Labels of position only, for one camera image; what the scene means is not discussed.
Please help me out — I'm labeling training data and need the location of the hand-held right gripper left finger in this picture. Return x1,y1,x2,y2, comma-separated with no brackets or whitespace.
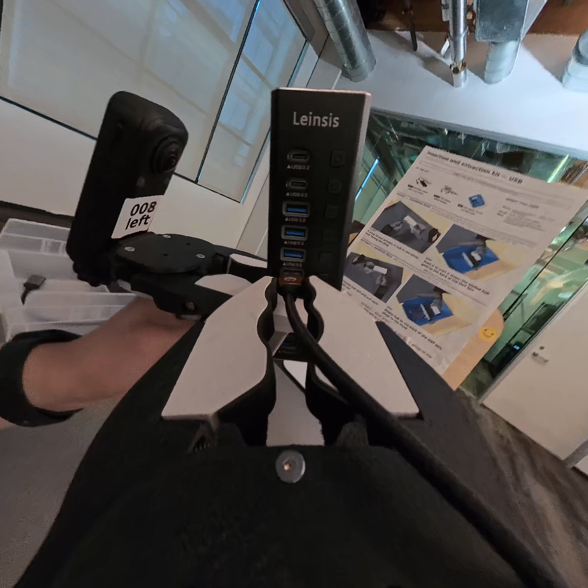
161,276,277,445

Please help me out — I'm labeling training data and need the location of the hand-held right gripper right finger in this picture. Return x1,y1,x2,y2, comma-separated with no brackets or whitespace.
301,275,420,445

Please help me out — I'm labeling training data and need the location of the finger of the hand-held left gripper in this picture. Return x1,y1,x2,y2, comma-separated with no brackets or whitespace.
230,254,269,277
274,315,296,355

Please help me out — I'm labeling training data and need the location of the black cable with orange plug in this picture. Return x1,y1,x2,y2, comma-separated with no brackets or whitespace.
277,269,529,588

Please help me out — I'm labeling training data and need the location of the black USB hub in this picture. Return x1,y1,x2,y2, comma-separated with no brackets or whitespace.
268,87,372,360

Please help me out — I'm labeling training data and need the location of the person's left hand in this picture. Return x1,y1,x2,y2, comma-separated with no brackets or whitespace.
23,301,205,412

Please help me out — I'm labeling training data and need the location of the paned window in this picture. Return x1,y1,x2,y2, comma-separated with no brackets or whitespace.
0,0,308,203

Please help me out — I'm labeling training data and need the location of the clear plastic bin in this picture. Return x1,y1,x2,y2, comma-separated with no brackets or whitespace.
0,218,138,338

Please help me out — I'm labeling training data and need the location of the white door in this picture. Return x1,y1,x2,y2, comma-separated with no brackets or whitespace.
482,317,588,469

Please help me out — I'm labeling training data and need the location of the printed instruction poster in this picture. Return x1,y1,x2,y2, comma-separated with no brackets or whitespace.
342,146,588,391

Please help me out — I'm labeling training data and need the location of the black wristband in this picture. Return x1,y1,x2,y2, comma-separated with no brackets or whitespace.
0,330,84,428

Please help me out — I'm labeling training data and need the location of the silver pipe fitting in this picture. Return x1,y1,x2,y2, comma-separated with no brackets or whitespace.
441,0,478,88

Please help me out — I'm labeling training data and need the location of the round silver air duct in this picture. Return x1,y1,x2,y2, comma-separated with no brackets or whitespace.
312,0,377,83

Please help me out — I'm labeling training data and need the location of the large rectangular silver duct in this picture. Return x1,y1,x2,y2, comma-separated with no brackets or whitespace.
475,0,549,85

